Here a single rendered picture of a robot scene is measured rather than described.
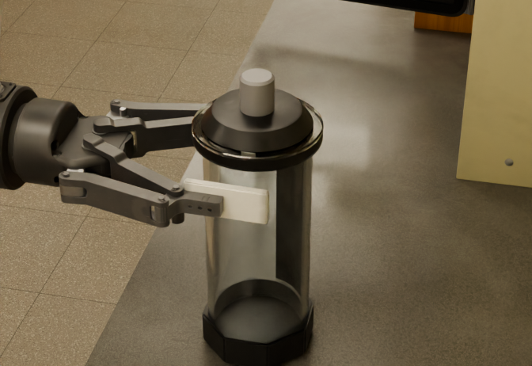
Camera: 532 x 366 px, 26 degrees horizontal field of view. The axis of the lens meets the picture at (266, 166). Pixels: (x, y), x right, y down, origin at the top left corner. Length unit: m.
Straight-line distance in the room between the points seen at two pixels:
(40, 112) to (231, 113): 0.17
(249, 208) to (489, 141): 0.42
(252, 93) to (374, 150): 0.45
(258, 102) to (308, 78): 0.57
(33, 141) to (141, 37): 2.74
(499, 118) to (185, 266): 0.37
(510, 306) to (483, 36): 0.28
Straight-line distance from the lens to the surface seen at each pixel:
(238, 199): 0.93
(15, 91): 1.01
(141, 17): 3.85
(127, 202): 0.93
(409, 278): 1.15
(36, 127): 0.99
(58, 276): 2.70
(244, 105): 0.93
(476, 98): 1.25
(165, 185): 0.93
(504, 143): 1.28
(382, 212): 1.24
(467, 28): 1.63
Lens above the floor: 1.65
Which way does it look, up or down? 33 degrees down
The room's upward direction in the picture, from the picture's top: straight up
